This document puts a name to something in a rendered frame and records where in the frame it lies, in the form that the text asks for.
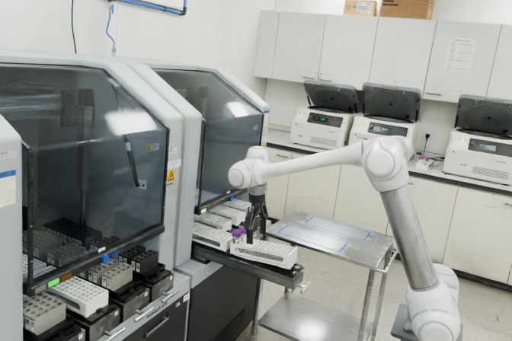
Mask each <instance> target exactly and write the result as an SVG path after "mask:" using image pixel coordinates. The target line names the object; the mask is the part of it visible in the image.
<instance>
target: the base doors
mask: <svg viewBox="0 0 512 341"><path fill-rule="evenodd" d="M266 149H267V152H268V156H269V158H272V160H271V159H269V163H270V164H272V163H277V162H282V161H288V160H292V159H293V158H301V157H304V156H307V155H301V154H297V153H292V152H289V151H282V150H278V149H274V148H268V147H266ZM277 155H282V156H285V157H287V156H288V158H283V157H280V156H277ZM340 174H341V175H340ZM362 178H363V179H367V180H368V179H369V178H368V176H367V175H366V173H365V170H364V169H363V167H359V166H356V165H349V164H342V165H341V164H340V165H331V166H327V167H320V168H318V170H316V169H311V170H304V171H300V172H296V173H292V174H286V175H282V176H278V177H272V178H268V179H267V193H265V200H266V207H267V212H268V217H271V218H275V219H279V220H281V219H282V218H284V217H286V216H287V215H288V214H290V213H291V212H294V211H295V210H300V211H303V212H308V213H311V214H314V215H319V216H321V217H325V218H329V219H333V220H335V221H340V222H343V223H346V224H349V225H354V226H357V227H360V228H365V229H368V230H371V231H376V232H379V233H382V234H387V235H390V236H393V233H392V229H391V227H390V224H389V223H388V217H387V214H386V211H385V208H384V205H383V203H382V199H381V196H380V194H379V192H377V191H376V190H375V189H374V188H373V186H372V184H371V182H368V181H364V180H362ZM408 182H409V183H413V185H411V184H407V185H408V189H409V192H410V194H411V198H412V201H413V203H414V208H415V211H416V213H417V216H418V220H419V222H420V225H421V229H422V231H423V234H424V239H425V241H426V244H427V248H428V250H429V253H430V257H431V259H432V262H433V263H438V264H442V265H444V266H448V267H449V268H452V269H457V270H460V271H463V272H468V273H471V274H474V275H477V276H481V277H485V278H487V279H492V280H495V281H498V282H503V283H506V284H508V285H512V265H511V264H512V206H507V205H505V203H506V202H507V203H508V204H511V205H512V198H510V197H506V196H499V195H495V194H492V193H485V192H481V191H478V190H471V189H466V188H462V187H459V189H458V187H457V186H452V185H448V184H444V183H437V182H433V181H429V180H422V179H418V178H414V177H409V180H408ZM338 184H339V185H338ZM457 190H458V192H457ZM456 194H457V196H456ZM455 201H456V203H455ZM335 204H336V205H335ZM454 204H455V207H454ZM482 204H485V205H488V206H494V207H498V208H499V209H492V208H488V207H484V206H482ZM285 207H286V208H285ZM453 208H454V211H453ZM284 213H285V214H284ZM452 215H453V217H452ZM451 219H452V221H451ZM450 222H451V224H450ZM387 225H388V227H387ZM386 229H387V232H386ZM449 230H450V231H449ZM448 233H449V235H448ZM447 236H448V238H447ZM393 237H394V236H393ZM446 240H447V242H446ZM445 247H446V249H445ZM444 251H445V253H444ZM443 254H444V256H443ZM442 261H443V263H442ZM509 273H510V275H509ZM508 276H509V278H508Z"/></svg>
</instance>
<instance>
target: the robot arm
mask: <svg viewBox="0 0 512 341"><path fill-rule="evenodd" d="M412 155H413V146H412V142H411V140H410V139H409V138H406V137H404V136H400V135H392V136H381V137H378V138H374V139H368V140H365V141H362V142H358V143H355V144H352V145H348V146H346V147H343V148H338V149H334V150H330V151H324V152H320V153H317V154H313V155H307V156H304V157H301V158H295V159H292V160H288V161H282V162H277V163H272V164H270V163H269V156H268V152H267V149H266V148H264V147H261V146H254V147H250V148H249V149H248V153H247V154H246V159H245V160H243V161H240V162H238V163H236V164H234V165H233V166H232V167H231V168H230V170H229V172H228V176H229V183H230V184H231V185H232V186H233V187H235V188H237V189H245V188H248V193H249V197H248V200H249V202H250V203H251V207H248V213H247V217H246V220H245V226H244V229H246V244H253V229H252V227H253V224H254V220H255V218H256V216H258V214H259V216H260V217H261V219H260V234H266V228H267V220H268V212H267V207H266V200H265V193H267V179H268V178H272V177H278V176H282V175H286V174H292V173H296V172H300V171H307V170H311V169H316V168H320V167H327V166H331V165H340V164H349V165H362V166H363V169H364V170H365V173H366V175H367V176H368V178H369V180H370V182H371V184H372V186H373V188H374V189H375V190H376V191H377V192H379V194H380V196H381V199H382V203H383V205H384V208H385V211H386V214H387V217H388V220H389V224H390V227H391V229H392V233H393V236H394V238H395V242H396V245H397V248H398V251H399V254H400V257H401V260H402V264H403V267H404V269H405V273H406V276H407V278H408V282H409V286H408V288H407V290H406V292H405V298H406V301H407V305H408V318H407V320H406V324H405V325H404V326H403V328H402V329H403V331H405V332H406V333H412V334H414V335H415V336H416V337H417V338H418V339H419V340H420V341H456V340H457V338H458V336H459V333H460V318H459V310H458V297H459V281H458V279H457V276H456V274H455V273H454V271H453V270H452V269H451V268H449V267H448V266H444V265H442V264H438V263H433V262H432V259H431V257H430V253H429V250H428V248H427V244H426V241H425V239H424V234H423V231H422V229H421V225H420V222H419V220H418V216H417V213H416V211H415V208H414V203H413V201H412V198H411V194H410V192H409V189H408V185H407V183H408V180H409V175H408V168H407V164H406V161H407V160H408V159H409V158H411V156H412Z"/></svg>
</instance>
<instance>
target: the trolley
mask: <svg viewBox="0 0 512 341"><path fill-rule="evenodd" d="M268 237H272V238H275V239H278V240H281V241H285V242H287V243H290V244H291V245H290V246H291V247H295V246H296V245H297V246H300V247H304V248H306V249H309V250H313V251H315V252H319V253H323V254H325V255H328V256H330V257H334V258H337V259H340V260H344V261H347V262H349V263H353V264H356V265H358V266H363V267H366V268H368V269H370V273H369V277H368V282H367V286H366V294H365V298H364V303H363V311H362V316H361V319H360V318H359V317H355V316H353V315H350V314H347V313H344V312H342V311H339V310H336V309H334V308H330V307H329V306H326V305H323V304H320V303H318V302H316V301H313V300H310V299H308V298H304V297H302V296H300V295H296V294H294V293H292V294H291V292H289V290H290V289H289V288H287V287H285V289H284V295H283V296H282V297H281V298H280V299H279V300H278V301H277V302H276V303H275V304H274V305H273V306H272V307H271V308H270V309H269V310H268V311H267V312H266V313H265V314H264V315H263V316H262V317H261V318H260V319H258V318H259V311H260V305H261V293H262V286H263V279H261V278H258V283H257V289H256V296H255V303H254V315H253V322H252V328H251V341H256V336H257V330H258V326H260V327H263V328H265V329H267V330H270V331H272V332H274V333H277V334H279V335H281V336H284V337H286V338H288V339H291V340H293V341H367V340H368V339H369V337H370V334H371V332H372V334H371V338H370V341H375V340H376V333H377V328H378V324H379V316H380V312H381V308H382V300H383V296H384V291H385V287H386V280H387V275H388V271H389V267H390V265H391V264H392V261H393V260H394V259H395V256H396V254H397V253H398V249H397V248H394V247H393V243H394V240H395V238H394V237H393V236H390V235H387V234H382V233H379V232H376V231H371V230H368V229H365V228H360V227H357V226H354V225H349V224H346V223H343V222H340V221H335V220H333V219H329V218H325V217H321V216H319V215H314V214H311V213H308V212H303V211H300V210H295V211H294V212H291V213H290V214H288V215H287V216H286V217H284V218H282V219H281V220H279V221H278V222H276V223H275V224H273V225H271V226H270V227H269V228H267V229H266V234H263V238H262V240H263V241H267V242H268ZM392 251H395V252H394V254H393V256H392V258H391V255H392ZM385 255H386V259H385V264H384V268H383V269H378V268H377V267H378V266H379V264H380V263H381V261H382V259H383V257H384V256H385ZM376 272H380V273H382V280H381V285H380V289H379V297H378V301H377V306H376V313H375V317H374V321H373V323H370V322H369V321H367V316H368V312H369V307H370V299H371V295H372V290H373V283H374V279H375V274H376Z"/></svg>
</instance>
